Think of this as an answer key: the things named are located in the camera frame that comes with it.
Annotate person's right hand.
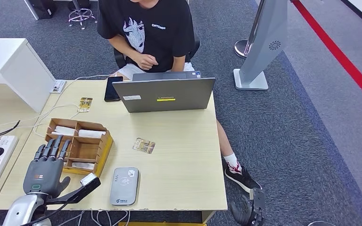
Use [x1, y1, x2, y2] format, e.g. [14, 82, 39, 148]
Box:
[133, 53, 159, 71]

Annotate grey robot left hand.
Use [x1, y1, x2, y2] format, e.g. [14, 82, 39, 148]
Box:
[22, 135, 72, 199]

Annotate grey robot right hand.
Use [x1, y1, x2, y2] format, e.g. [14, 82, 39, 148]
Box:
[230, 188, 266, 226]

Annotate brown hotel key card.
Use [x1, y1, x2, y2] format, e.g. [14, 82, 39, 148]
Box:
[77, 97, 94, 113]
[132, 137, 156, 155]

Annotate person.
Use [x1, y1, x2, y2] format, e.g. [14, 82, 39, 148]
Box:
[97, 0, 263, 194]

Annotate white card stack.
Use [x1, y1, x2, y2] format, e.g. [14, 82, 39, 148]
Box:
[53, 125, 76, 137]
[71, 162, 95, 171]
[78, 129, 107, 139]

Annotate grey card reader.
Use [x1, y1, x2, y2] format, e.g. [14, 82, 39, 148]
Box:
[109, 167, 140, 206]

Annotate black office chair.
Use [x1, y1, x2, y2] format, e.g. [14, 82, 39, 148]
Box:
[113, 37, 200, 70]

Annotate grey laptop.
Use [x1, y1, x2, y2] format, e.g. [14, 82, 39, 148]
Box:
[112, 71, 216, 113]

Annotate black smartphone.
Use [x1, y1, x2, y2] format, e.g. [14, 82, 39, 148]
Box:
[104, 76, 124, 102]

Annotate pale wooden desk leg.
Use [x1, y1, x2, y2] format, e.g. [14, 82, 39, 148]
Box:
[201, 211, 216, 224]

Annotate wooden organizer box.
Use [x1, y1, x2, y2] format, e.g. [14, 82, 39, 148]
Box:
[44, 118, 114, 178]

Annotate chrome stool base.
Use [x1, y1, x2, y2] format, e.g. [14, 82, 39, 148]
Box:
[67, 0, 97, 30]

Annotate black case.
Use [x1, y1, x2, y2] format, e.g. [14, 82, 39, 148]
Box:
[23, 0, 57, 20]

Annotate white cabinet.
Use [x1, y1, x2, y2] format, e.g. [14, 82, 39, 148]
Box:
[0, 38, 56, 113]

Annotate grey kiosk stand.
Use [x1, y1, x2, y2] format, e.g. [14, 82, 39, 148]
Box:
[233, 0, 288, 91]

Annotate red floor tape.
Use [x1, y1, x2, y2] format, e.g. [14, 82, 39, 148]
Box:
[291, 0, 362, 110]

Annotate black camera bracket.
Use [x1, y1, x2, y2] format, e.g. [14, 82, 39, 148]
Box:
[45, 177, 102, 206]

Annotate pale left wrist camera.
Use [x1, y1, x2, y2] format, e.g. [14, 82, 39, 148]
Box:
[80, 172, 99, 187]

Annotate white cable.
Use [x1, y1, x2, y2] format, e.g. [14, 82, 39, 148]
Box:
[0, 74, 113, 138]
[56, 210, 132, 226]

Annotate black power cable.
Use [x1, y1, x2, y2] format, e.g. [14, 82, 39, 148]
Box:
[0, 121, 21, 142]

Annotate chrome stanchion post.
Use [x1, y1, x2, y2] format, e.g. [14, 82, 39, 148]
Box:
[234, 0, 266, 59]

